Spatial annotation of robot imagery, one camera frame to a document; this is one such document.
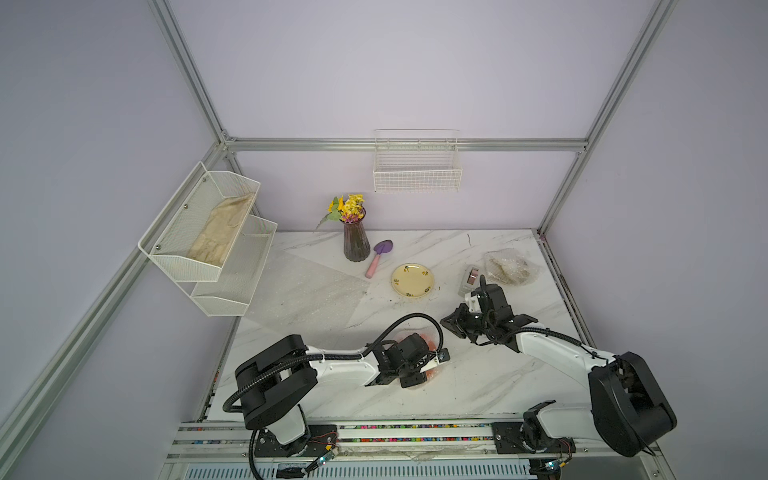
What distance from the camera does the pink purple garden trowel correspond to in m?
1.09

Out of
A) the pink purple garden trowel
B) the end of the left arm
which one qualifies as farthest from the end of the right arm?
the pink purple garden trowel

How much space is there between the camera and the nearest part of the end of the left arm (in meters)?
0.62

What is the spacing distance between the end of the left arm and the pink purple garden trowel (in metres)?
0.42
